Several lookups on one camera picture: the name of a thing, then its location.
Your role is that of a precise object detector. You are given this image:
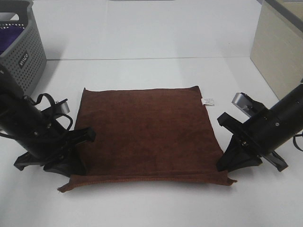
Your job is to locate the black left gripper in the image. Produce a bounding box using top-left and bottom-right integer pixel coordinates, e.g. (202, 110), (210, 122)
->
(14, 127), (96, 176)

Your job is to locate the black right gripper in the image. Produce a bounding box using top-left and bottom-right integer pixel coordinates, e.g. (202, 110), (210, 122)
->
(216, 113), (288, 172)

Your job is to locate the brown towel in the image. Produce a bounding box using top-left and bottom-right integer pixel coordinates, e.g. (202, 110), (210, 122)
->
(59, 86), (233, 192)

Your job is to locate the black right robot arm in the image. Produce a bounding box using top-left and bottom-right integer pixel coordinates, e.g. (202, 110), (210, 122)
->
(216, 85), (303, 172)

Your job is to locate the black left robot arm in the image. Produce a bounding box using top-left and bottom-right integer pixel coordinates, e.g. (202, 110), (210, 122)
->
(0, 66), (96, 177)

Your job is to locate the grey perforated laundry basket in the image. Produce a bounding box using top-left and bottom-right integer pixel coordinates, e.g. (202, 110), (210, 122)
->
(0, 0), (46, 95)

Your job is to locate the beige plastic bin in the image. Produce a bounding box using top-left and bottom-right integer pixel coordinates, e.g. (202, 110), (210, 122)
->
(250, 0), (303, 99)

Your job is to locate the purple cloth in basket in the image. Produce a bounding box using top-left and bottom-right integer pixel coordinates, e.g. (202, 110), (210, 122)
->
(0, 25), (25, 54)

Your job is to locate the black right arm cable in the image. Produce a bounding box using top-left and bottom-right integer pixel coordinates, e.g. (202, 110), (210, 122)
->
(292, 132), (303, 151)

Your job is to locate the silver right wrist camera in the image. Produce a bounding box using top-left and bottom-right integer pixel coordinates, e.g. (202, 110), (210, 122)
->
(232, 93), (258, 118)

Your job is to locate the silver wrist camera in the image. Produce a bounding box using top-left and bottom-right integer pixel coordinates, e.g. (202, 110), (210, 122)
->
(55, 99), (70, 114)
(232, 93), (258, 118)

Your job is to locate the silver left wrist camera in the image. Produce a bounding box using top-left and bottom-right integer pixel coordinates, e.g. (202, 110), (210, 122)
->
(55, 99), (70, 114)

